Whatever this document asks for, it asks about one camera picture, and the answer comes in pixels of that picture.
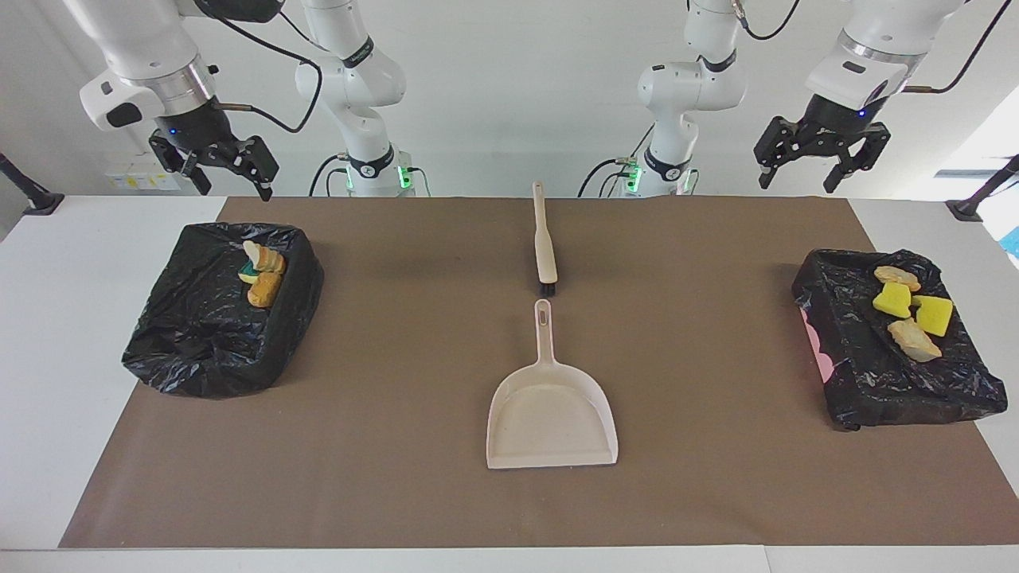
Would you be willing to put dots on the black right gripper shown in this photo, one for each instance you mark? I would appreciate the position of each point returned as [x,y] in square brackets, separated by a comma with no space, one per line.
[199,127]

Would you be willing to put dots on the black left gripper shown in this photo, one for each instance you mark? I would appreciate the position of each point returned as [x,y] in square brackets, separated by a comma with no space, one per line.
[836,119]

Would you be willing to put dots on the golden croissant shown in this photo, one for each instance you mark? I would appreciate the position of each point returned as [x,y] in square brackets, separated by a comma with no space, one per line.
[267,257]

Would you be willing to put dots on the yellow sponge green backing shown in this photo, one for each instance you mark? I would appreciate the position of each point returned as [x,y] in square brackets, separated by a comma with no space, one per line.
[248,273]

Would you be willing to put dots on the brown bread roll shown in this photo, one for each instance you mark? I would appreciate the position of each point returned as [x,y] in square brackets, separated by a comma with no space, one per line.
[264,291]

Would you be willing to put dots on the pale dumpling shaped bread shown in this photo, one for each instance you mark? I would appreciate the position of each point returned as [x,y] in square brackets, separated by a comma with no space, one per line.
[897,277]

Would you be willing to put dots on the yellow sponge piece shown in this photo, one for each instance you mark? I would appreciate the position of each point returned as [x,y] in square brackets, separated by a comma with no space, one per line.
[935,315]
[892,299]

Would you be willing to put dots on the striped croissant bread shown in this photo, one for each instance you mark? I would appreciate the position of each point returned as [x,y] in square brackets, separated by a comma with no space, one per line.
[914,341]

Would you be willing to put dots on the beige hand brush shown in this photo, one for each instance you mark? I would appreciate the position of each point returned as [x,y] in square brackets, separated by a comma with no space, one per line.
[544,247]

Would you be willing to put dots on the beige plastic dustpan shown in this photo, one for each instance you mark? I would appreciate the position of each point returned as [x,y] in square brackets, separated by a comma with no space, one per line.
[553,414]

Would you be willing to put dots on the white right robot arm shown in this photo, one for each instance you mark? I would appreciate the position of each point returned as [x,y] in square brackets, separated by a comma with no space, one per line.
[350,87]

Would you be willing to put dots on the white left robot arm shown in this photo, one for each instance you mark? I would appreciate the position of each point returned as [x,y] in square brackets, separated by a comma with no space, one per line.
[685,87]

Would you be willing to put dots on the black bag lined pink bin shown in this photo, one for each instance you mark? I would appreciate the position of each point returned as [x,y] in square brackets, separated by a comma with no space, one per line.
[852,358]

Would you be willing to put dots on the blue object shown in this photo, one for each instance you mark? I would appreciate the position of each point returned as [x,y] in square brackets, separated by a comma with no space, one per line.
[1013,243]

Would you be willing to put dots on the brown table mat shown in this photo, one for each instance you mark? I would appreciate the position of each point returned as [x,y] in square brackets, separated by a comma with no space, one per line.
[478,493]

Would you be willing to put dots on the white wall socket box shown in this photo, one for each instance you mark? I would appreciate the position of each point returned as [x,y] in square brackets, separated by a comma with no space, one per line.
[139,177]

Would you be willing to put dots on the black camera stand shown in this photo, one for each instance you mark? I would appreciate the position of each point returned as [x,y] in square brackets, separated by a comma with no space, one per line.
[975,203]
[36,200]

